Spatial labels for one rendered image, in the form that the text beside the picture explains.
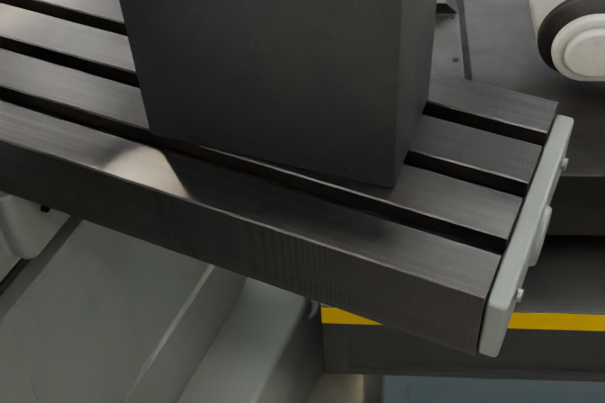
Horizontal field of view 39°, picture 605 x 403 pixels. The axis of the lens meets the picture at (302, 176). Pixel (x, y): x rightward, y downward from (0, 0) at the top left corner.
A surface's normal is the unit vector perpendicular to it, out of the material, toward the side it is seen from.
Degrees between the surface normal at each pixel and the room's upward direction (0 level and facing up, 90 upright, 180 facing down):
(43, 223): 90
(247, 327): 0
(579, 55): 90
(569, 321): 90
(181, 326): 90
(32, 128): 0
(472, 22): 0
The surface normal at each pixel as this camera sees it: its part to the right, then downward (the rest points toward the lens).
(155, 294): 0.91, 0.28
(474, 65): -0.04, -0.69
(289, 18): -0.33, 0.69
